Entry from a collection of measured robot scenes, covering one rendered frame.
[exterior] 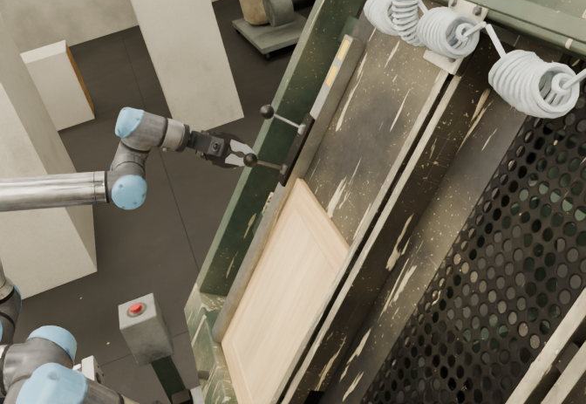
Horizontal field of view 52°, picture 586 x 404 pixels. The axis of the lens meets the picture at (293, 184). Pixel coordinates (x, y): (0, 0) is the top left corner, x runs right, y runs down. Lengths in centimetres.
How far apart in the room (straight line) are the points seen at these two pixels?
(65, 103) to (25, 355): 545
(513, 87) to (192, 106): 455
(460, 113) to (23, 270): 328
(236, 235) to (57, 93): 457
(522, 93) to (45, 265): 351
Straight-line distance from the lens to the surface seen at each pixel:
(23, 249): 392
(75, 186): 141
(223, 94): 521
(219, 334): 182
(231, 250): 194
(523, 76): 75
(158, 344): 205
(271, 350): 154
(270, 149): 180
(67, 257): 395
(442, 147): 110
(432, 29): 91
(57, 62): 623
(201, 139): 150
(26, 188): 143
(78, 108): 636
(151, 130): 148
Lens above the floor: 215
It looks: 31 degrees down
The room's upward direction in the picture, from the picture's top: 15 degrees counter-clockwise
